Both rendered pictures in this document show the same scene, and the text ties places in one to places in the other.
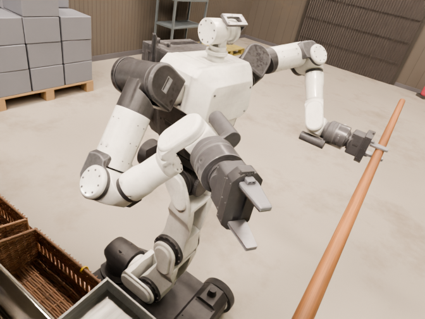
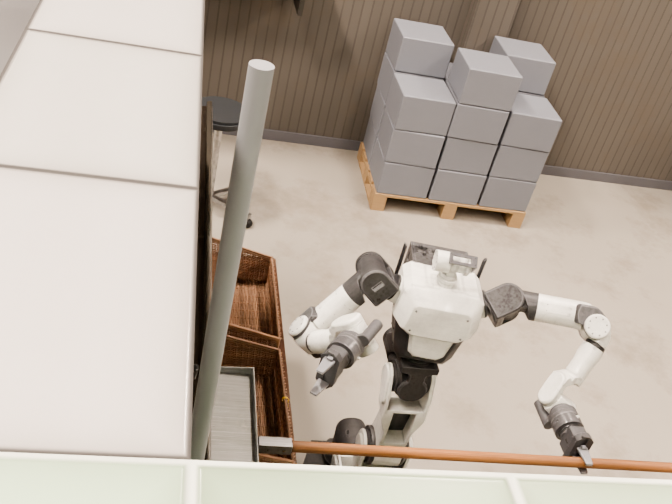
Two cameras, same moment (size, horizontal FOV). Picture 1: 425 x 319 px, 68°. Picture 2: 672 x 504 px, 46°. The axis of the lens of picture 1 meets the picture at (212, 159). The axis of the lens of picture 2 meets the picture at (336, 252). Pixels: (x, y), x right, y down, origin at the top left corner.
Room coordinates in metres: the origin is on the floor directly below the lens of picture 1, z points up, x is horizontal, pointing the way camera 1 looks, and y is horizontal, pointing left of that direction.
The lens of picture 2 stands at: (-0.73, -1.20, 2.79)
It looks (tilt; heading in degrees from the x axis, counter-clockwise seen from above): 34 degrees down; 47
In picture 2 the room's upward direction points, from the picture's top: 15 degrees clockwise
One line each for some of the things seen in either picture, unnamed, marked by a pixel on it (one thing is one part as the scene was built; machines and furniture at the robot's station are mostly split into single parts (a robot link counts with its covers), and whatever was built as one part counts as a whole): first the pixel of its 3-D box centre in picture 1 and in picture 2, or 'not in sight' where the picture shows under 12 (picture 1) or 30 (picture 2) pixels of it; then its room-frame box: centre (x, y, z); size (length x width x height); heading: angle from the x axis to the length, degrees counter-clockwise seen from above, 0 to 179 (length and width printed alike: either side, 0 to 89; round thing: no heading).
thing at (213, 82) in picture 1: (193, 95); (431, 303); (0.95, 0.10, 1.27); 0.34 x 0.30 x 0.36; 144
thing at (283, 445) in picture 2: not in sight; (274, 445); (0.21, -0.14, 1.19); 0.09 x 0.04 x 0.03; 152
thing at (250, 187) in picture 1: (257, 193); (325, 364); (0.38, -0.08, 1.36); 0.06 x 0.03 x 0.02; 27
